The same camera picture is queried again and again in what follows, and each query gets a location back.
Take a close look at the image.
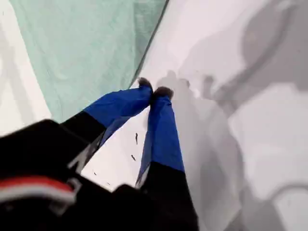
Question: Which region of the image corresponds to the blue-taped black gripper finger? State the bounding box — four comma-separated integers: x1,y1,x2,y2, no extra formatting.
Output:
134,86,199,231
59,77,154,148

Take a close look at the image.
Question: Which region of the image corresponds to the pale green T-shirt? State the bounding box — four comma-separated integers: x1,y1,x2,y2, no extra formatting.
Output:
9,0,170,125

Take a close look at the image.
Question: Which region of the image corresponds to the red wire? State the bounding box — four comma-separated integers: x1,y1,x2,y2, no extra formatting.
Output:
0,177,72,193

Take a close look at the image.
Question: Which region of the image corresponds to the white wire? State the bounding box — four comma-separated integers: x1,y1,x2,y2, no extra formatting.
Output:
0,189,81,209

